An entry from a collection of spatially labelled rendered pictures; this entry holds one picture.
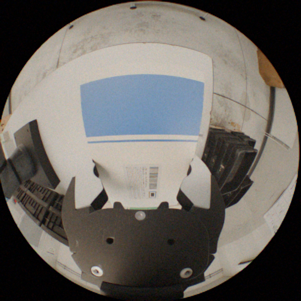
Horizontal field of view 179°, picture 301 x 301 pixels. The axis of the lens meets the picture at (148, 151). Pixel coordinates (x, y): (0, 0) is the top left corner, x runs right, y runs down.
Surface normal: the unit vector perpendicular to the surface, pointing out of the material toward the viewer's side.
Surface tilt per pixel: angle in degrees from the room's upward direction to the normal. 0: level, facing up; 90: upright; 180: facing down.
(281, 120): 90
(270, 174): 90
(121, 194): 0
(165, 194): 0
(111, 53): 0
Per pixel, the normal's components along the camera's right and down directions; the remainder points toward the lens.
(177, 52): 0.04, 0.48
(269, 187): -1.00, 0.01
